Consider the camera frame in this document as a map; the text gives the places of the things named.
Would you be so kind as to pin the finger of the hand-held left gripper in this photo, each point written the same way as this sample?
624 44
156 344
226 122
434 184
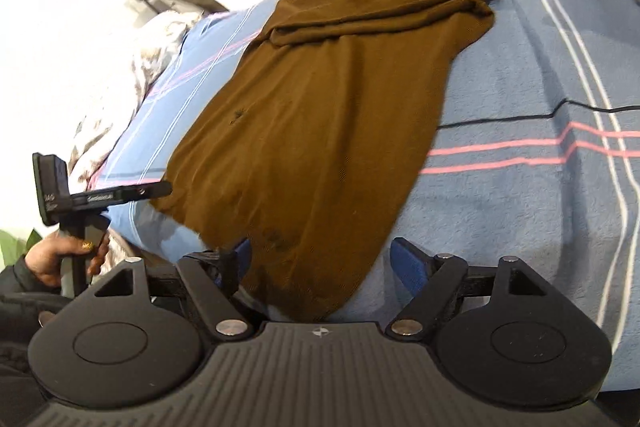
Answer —
150 192

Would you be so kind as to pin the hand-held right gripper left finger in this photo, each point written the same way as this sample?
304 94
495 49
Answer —
239 263

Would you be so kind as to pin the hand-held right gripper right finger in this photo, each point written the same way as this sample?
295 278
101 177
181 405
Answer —
411 268

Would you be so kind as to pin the brown knit garment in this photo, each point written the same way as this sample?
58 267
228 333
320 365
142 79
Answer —
320 127

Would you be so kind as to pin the person's left hand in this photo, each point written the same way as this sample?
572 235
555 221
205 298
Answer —
45 259

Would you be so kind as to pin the floral patterned quilt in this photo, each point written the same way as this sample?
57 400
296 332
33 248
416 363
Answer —
125 97

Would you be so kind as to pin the blue striped blanket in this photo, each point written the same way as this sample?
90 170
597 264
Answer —
525 157

